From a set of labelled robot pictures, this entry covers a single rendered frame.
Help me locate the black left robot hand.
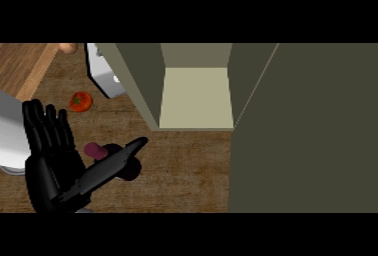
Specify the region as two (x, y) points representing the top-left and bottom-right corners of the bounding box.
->
(20, 98), (149, 214)

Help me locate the dark wine bottle, magenta cap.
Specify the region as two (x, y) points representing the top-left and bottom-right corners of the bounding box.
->
(82, 142), (144, 182)

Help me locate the olive open cabinet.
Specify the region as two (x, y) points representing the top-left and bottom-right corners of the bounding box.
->
(94, 43), (280, 132)

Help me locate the dark olive cabinet door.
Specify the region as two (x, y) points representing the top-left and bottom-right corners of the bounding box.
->
(227, 43), (378, 214)

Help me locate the white rounded appliance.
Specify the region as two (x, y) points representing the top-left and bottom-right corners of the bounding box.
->
(0, 89), (32, 177)

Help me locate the red tomato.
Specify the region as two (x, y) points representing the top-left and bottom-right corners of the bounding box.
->
(68, 91), (94, 113)

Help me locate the white grey appliance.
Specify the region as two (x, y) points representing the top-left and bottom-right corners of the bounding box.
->
(84, 43), (128, 100)

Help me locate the pale wooden board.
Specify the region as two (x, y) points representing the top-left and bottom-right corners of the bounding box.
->
(0, 43), (60, 101)

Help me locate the peach-coloured round thing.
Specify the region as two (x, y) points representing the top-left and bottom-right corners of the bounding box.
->
(57, 43), (79, 55)

